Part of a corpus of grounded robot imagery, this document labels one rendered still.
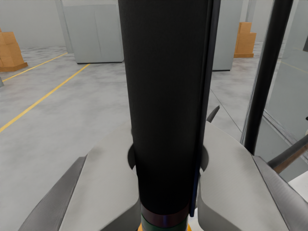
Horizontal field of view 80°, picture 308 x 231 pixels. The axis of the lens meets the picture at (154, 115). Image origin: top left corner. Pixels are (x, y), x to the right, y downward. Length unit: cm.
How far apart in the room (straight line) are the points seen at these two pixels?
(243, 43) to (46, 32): 1115
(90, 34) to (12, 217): 632
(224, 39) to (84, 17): 471
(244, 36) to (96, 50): 557
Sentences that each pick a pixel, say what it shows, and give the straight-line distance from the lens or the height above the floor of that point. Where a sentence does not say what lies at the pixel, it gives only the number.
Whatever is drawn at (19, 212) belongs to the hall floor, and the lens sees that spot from 237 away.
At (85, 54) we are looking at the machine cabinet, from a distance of 779.
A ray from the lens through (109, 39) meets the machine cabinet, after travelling 744.
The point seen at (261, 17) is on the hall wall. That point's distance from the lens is 1375.
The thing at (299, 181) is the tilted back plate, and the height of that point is 125.
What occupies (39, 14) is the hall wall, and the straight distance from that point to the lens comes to 1409.
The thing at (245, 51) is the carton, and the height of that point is 21.
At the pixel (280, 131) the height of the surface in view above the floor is 98.
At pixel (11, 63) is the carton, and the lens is 840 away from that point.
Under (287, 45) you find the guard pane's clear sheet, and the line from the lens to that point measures 136.
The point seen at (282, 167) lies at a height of 144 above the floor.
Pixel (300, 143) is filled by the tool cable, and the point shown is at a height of 145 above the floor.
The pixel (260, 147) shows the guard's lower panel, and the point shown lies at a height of 75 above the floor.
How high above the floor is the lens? 162
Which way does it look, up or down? 29 degrees down
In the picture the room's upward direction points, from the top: 2 degrees counter-clockwise
